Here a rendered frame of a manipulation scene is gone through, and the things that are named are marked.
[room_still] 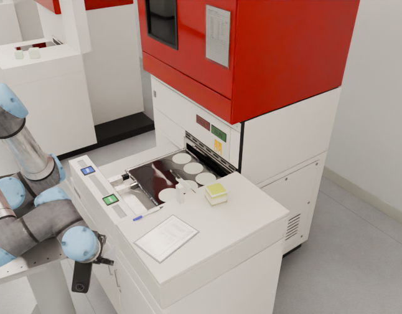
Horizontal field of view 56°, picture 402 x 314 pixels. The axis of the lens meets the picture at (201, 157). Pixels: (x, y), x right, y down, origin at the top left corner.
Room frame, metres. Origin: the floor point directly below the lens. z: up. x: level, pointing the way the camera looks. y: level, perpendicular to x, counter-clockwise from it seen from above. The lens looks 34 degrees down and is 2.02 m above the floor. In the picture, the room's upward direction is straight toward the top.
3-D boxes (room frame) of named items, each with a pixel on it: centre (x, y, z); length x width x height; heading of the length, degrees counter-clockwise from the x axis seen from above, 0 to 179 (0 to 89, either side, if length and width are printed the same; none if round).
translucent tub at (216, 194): (1.23, -0.06, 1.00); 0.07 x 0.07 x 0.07; 24
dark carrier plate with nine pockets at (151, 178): (1.50, 0.13, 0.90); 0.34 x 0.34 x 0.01; 35
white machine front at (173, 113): (1.78, 0.06, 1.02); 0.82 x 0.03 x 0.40; 35
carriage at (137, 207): (1.33, 0.33, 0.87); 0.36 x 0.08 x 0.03; 35
